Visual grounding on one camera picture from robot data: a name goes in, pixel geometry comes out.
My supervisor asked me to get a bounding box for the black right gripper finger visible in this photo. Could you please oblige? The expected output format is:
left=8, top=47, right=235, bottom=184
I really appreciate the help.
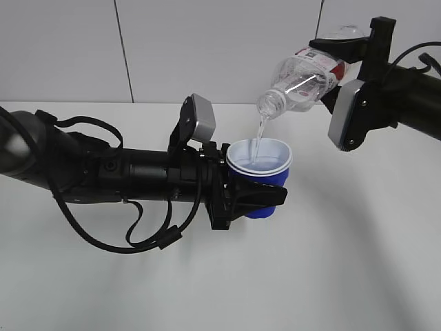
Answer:
left=320, top=85, right=341, bottom=114
left=309, top=37, right=370, bottom=64

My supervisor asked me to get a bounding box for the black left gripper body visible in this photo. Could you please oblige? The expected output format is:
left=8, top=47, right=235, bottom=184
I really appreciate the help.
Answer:
left=199, top=141, right=243, bottom=230

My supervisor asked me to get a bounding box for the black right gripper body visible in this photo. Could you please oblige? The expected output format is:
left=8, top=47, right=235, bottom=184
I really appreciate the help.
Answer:
left=357, top=17, right=396, bottom=82

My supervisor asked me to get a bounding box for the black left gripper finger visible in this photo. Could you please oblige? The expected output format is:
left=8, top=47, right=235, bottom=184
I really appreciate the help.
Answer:
left=234, top=181, right=288, bottom=218
left=212, top=141, right=232, bottom=172

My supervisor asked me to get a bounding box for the clear Wahaha water bottle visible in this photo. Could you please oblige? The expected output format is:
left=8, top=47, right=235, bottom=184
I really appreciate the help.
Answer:
left=256, top=46, right=350, bottom=120

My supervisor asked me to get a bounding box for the blue paper cup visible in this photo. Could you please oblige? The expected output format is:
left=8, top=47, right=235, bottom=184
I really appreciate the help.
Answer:
left=226, top=137, right=294, bottom=220

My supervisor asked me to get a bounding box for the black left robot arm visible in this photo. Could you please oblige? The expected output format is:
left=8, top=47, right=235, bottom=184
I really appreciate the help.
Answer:
left=1, top=99, right=287, bottom=230

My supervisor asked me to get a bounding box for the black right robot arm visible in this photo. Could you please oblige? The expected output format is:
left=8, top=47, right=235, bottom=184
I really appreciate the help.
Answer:
left=309, top=17, right=440, bottom=152

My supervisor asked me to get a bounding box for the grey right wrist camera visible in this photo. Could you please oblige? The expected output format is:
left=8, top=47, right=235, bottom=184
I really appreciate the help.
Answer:
left=328, top=79, right=398, bottom=152

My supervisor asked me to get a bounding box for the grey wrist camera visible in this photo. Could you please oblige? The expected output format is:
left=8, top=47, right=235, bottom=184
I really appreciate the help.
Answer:
left=167, top=93, right=216, bottom=162
left=328, top=79, right=398, bottom=152

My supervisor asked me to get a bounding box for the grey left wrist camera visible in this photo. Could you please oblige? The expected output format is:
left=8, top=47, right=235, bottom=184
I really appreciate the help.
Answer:
left=167, top=93, right=216, bottom=162

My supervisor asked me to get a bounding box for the black right camera cable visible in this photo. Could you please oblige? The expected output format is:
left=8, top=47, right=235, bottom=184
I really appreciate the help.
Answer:
left=382, top=41, right=441, bottom=83

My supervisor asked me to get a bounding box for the black camera cable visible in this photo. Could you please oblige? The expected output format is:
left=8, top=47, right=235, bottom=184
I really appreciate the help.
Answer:
left=382, top=41, right=441, bottom=83
left=36, top=110, right=204, bottom=255

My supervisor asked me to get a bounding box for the black left camera cable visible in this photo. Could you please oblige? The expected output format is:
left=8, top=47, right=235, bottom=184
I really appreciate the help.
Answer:
left=36, top=110, right=204, bottom=255

